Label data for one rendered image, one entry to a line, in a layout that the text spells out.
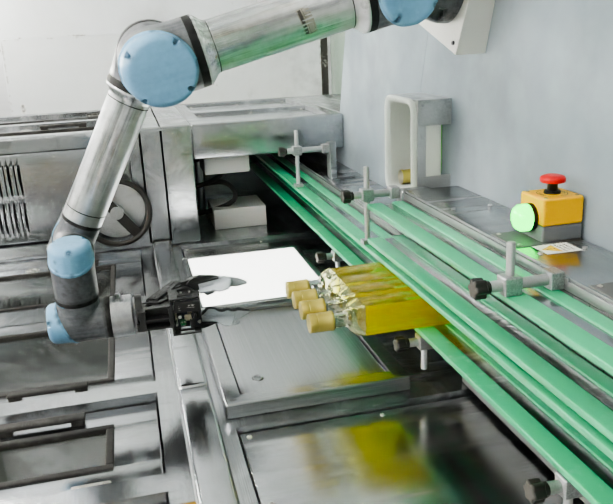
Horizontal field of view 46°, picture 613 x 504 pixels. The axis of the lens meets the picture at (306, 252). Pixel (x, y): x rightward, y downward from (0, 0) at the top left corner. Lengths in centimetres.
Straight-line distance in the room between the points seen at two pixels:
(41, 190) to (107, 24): 279
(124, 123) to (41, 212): 106
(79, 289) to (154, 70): 41
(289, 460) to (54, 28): 414
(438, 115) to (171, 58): 67
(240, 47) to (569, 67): 52
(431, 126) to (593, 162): 51
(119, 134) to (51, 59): 371
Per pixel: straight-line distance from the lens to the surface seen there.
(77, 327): 135
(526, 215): 118
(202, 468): 114
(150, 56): 116
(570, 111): 124
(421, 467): 118
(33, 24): 504
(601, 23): 118
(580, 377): 98
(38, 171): 233
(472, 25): 144
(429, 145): 161
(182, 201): 233
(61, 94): 505
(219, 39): 119
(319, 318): 126
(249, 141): 232
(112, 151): 135
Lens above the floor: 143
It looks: 13 degrees down
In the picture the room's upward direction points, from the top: 97 degrees counter-clockwise
